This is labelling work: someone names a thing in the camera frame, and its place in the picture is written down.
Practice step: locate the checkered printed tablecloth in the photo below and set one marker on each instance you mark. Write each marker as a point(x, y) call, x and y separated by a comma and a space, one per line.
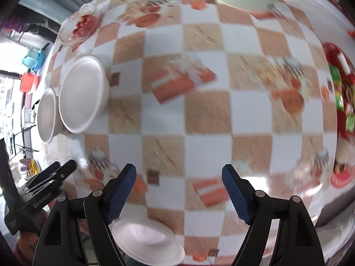
point(205, 94)

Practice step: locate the small white bowl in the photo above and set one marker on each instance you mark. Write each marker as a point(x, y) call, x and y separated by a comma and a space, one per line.
point(45, 116)

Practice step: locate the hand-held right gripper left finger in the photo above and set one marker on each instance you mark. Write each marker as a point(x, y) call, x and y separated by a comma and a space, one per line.
point(122, 194)

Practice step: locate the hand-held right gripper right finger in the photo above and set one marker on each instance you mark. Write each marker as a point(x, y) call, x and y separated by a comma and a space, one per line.
point(238, 196)

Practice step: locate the yellow wrapped item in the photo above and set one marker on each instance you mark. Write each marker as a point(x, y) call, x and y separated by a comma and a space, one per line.
point(33, 167)

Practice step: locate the clear glass dish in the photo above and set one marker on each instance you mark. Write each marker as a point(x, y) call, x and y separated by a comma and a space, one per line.
point(80, 25)

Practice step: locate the red plastic bucket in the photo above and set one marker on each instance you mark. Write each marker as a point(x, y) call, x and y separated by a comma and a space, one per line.
point(27, 81)

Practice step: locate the teal plastic bucket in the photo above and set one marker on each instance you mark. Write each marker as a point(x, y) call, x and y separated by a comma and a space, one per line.
point(33, 56)

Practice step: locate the black metal rack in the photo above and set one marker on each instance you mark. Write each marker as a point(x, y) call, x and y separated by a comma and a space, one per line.
point(22, 141)

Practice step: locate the red tray of snack packets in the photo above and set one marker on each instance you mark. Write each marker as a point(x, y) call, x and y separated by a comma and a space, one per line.
point(342, 88)

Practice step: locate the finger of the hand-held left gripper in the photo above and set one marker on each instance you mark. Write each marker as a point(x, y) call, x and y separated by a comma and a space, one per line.
point(69, 167)
point(47, 174)

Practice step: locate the large white bowl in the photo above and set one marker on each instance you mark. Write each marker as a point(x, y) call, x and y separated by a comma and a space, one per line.
point(144, 238)
point(80, 94)

